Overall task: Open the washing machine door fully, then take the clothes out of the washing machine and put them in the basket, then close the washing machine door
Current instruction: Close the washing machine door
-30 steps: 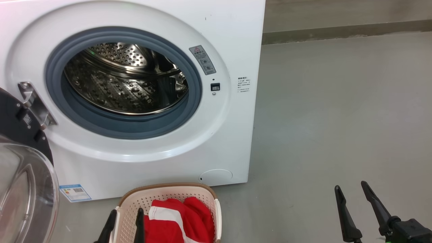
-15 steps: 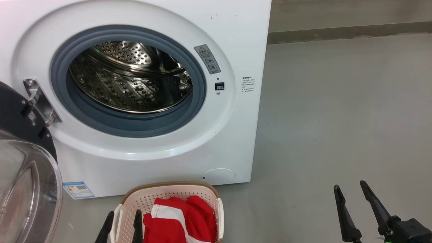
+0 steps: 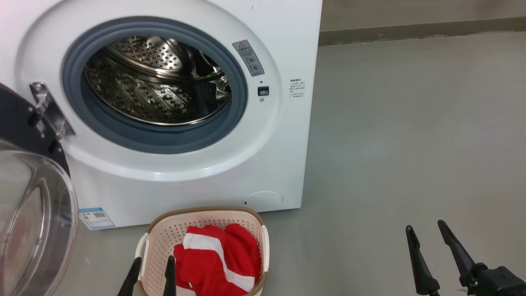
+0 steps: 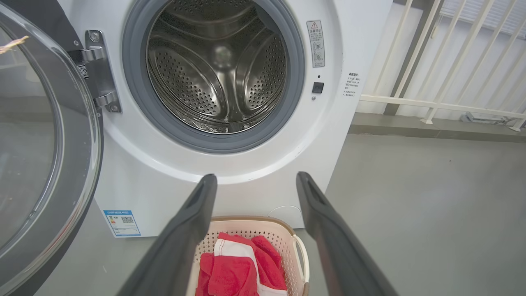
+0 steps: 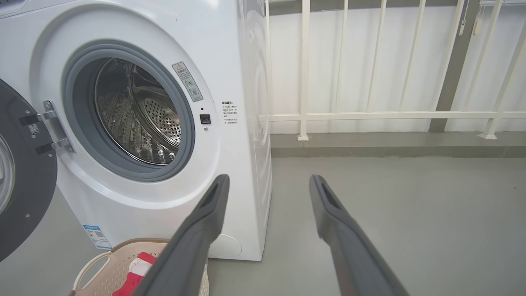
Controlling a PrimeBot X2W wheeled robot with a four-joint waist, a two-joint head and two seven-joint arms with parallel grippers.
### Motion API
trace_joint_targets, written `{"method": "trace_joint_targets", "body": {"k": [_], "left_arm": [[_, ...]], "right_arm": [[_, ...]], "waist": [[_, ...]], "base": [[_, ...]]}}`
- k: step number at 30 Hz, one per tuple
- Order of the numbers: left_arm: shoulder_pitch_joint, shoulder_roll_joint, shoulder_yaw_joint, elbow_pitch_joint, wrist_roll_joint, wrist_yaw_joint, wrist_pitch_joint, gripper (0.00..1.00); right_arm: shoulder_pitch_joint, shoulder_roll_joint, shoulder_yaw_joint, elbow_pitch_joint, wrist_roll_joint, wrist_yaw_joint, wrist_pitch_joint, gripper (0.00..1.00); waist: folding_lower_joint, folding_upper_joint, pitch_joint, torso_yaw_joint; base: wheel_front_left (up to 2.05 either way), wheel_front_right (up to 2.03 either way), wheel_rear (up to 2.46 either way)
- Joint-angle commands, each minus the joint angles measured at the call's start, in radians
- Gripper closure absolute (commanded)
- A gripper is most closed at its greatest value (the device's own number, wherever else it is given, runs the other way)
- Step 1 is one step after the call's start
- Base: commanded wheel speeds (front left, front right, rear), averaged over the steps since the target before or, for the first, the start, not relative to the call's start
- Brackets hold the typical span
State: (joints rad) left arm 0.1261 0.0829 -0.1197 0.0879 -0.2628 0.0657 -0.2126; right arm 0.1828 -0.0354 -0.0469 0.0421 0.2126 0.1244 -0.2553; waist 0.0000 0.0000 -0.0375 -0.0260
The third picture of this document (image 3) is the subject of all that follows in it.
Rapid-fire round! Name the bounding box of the grey rubber door gasket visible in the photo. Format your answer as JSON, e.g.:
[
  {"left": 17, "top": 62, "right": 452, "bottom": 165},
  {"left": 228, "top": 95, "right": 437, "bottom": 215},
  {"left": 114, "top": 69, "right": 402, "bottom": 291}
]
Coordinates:
[{"left": 62, "top": 16, "right": 248, "bottom": 155}]

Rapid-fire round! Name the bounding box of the round white filter cover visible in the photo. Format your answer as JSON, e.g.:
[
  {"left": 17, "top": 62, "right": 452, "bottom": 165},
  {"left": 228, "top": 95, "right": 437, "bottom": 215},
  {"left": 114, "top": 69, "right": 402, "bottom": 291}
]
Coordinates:
[{"left": 243, "top": 191, "right": 284, "bottom": 210}]

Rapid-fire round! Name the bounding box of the white washing machine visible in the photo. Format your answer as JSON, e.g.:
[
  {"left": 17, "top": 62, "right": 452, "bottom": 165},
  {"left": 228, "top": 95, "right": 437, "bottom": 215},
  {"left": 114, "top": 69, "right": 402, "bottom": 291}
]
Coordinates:
[{"left": 0, "top": 0, "right": 323, "bottom": 231}]

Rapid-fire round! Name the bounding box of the black glass washing machine door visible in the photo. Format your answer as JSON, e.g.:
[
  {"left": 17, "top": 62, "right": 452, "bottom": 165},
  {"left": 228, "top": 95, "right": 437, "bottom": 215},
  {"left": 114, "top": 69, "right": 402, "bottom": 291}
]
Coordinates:
[{"left": 0, "top": 82, "right": 79, "bottom": 296}]

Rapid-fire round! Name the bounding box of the cream perforated laundry basket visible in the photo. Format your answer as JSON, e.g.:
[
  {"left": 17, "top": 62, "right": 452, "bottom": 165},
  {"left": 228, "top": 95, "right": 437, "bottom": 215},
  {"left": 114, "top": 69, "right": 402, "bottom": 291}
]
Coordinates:
[{"left": 135, "top": 206, "right": 270, "bottom": 296}]

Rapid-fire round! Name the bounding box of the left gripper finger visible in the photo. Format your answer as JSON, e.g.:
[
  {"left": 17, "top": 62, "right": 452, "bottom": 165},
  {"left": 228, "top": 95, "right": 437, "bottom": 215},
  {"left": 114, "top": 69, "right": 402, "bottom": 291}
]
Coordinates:
[
  {"left": 163, "top": 255, "right": 178, "bottom": 296},
  {"left": 117, "top": 257, "right": 143, "bottom": 296}
]

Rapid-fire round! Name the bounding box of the red white garment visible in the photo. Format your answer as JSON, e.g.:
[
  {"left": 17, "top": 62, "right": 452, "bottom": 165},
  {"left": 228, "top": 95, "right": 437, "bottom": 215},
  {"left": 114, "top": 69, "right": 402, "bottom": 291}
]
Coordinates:
[{"left": 173, "top": 223, "right": 262, "bottom": 296}]

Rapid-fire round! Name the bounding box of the blue energy label sticker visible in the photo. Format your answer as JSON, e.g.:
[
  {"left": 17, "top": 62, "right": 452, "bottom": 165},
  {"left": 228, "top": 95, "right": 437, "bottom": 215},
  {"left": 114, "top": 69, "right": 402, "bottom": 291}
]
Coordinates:
[{"left": 78, "top": 207, "right": 116, "bottom": 230}]

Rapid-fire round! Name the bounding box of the steel washing drum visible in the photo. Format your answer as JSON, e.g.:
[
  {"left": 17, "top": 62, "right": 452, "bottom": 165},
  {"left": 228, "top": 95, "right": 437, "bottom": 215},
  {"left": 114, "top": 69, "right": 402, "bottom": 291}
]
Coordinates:
[{"left": 83, "top": 35, "right": 232, "bottom": 127}]

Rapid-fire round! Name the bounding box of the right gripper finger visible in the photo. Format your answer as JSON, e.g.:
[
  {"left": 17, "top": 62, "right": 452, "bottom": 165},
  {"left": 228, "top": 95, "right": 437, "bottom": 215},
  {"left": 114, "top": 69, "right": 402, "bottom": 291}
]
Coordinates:
[
  {"left": 406, "top": 225, "right": 441, "bottom": 296},
  {"left": 437, "top": 220, "right": 477, "bottom": 288}
]

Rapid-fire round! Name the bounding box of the metal door hinge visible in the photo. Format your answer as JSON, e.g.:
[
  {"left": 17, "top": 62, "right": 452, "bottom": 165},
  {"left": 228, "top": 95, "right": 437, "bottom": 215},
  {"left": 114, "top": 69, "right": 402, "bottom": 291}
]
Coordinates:
[{"left": 30, "top": 81, "right": 76, "bottom": 141}]

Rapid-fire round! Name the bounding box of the grey wall baseboard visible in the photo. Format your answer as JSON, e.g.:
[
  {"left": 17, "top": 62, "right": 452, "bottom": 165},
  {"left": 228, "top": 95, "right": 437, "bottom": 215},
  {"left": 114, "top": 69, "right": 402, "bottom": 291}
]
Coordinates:
[{"left": 318, "top": 16, "right": 526, "bottom": 46}]

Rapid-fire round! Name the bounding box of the grey warning sticker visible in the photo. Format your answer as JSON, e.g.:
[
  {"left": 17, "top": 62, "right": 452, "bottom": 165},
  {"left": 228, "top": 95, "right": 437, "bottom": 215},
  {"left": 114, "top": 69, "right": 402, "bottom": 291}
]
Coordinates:
[{"left": 232, "top": 39, "right": 265, "bottom": 77}]

